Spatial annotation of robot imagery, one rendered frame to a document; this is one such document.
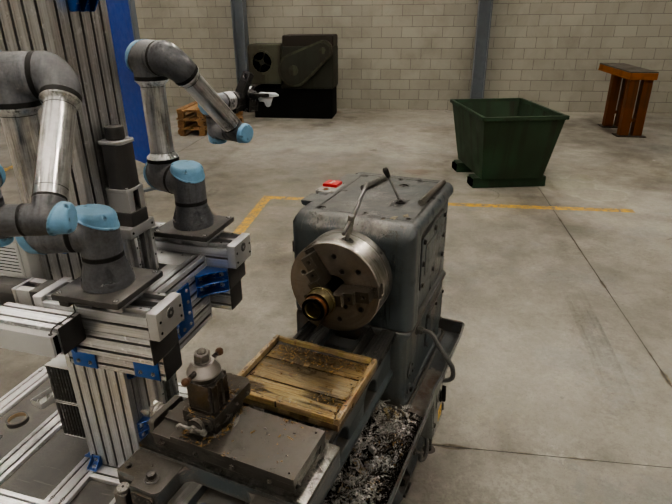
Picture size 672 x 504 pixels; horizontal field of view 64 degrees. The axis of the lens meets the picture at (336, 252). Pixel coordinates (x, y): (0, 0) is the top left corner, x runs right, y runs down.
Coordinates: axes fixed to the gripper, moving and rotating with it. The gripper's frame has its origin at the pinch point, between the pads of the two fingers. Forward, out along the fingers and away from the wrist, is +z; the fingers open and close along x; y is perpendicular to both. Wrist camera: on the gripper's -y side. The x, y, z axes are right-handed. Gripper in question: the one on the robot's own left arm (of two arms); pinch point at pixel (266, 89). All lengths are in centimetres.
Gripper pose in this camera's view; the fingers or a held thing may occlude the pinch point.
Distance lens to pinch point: 245.6
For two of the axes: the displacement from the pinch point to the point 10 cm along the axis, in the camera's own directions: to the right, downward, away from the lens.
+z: 6.1, -3.3, 7.2
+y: -1.0, 8.7, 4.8
